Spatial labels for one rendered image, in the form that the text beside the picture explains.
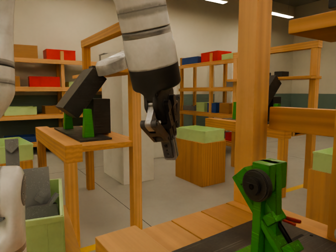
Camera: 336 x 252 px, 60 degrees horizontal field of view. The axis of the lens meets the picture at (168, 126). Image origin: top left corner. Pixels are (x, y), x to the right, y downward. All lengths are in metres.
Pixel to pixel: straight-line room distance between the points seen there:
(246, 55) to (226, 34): 9.02
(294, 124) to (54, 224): 0.89
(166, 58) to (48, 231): 0.72
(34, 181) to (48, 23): 6.48
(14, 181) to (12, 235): 0.10
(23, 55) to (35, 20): 1.04
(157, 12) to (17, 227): 0.44
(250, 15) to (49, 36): 6.55
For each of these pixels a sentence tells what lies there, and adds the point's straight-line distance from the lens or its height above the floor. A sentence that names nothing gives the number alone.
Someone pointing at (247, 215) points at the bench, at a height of 0.88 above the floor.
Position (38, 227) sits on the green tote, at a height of 0.93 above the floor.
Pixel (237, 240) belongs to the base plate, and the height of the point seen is 0.90.
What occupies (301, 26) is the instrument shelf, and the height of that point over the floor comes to 1.52.
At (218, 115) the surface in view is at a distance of 6.54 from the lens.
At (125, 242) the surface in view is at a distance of 0.92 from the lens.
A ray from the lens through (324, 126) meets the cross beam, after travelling 1.12.
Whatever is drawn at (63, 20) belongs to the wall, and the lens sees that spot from 7.63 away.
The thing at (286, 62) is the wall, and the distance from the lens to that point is 12.51.
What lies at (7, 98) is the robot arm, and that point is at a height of 1.32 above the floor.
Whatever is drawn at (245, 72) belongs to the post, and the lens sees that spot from 1.19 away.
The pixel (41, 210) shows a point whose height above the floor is 0.91.
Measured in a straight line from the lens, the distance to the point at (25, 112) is 6.75.
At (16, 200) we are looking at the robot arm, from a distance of 0.58.
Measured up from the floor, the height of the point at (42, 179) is 1.00.
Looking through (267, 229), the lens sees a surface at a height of 1.01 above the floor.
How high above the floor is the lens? 1.34
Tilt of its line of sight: 7 degrees down
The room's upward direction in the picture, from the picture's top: straight up
